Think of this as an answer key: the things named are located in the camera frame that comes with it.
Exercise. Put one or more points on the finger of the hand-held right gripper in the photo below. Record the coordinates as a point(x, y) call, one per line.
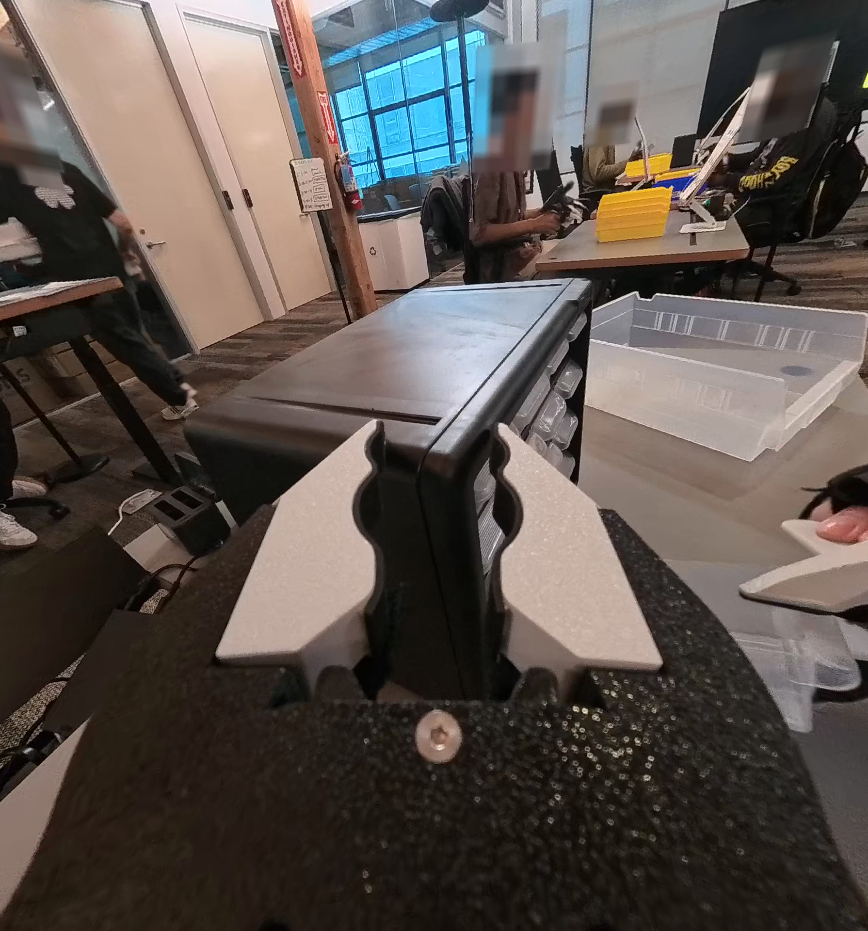
point(834, 574)

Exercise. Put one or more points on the person's right hand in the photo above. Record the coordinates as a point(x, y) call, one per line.
point(859, 524)

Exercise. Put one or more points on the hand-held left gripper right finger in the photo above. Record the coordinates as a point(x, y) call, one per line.
point(579, 582)

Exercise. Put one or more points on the black office chair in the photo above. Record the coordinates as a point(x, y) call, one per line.
point(768, 254)
point(45, 507)

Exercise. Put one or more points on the wooden edged desk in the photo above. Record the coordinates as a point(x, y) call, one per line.
point(41, 294)

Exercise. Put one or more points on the wooden post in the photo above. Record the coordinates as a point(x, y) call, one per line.
point(332, 240)

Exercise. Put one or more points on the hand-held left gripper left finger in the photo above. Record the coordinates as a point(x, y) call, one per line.
point(296, 582)

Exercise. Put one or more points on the white power strip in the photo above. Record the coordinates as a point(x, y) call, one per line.
point(141, 502)

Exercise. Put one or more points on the glass window wall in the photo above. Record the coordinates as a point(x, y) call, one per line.
point(405, 109)

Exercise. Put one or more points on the white tilted stand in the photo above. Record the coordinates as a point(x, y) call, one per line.
point(703, 211)

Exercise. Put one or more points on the large clear plastic tray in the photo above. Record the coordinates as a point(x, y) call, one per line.
point(696, 378)

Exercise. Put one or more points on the grey desk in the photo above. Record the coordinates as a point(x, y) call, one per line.
point(645, 253)

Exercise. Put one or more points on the white door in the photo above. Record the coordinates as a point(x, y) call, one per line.
point(259, 145)
point(150, 145)

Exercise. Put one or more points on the rows of clear cabinet drawers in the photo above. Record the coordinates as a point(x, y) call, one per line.
point(550, 414)

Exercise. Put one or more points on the dark jacket on chair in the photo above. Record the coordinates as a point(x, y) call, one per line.
point(445, 211)

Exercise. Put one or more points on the black drawer cabinet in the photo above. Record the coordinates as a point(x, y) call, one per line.
point(405, 349)

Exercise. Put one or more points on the cardboard box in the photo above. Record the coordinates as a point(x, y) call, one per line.
point(34, 385)

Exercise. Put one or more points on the black flat panel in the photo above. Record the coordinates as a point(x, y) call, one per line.
point(41, 625)

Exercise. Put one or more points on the red fire extinguisher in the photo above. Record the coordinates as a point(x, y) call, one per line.
point(349, 182)

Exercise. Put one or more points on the stack of yellow bins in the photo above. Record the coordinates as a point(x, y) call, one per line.
point(634, 214)

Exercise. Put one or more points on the yellow bin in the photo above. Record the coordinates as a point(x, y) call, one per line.
point(648, 166)

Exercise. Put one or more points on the white recycling cabinet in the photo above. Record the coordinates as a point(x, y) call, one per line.
point(397, 251)

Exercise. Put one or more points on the small handwritten whiteboard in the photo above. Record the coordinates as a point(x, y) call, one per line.
point(310, 185)

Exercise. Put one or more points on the black charger box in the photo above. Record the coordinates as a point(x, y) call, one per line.
point(190, 520)

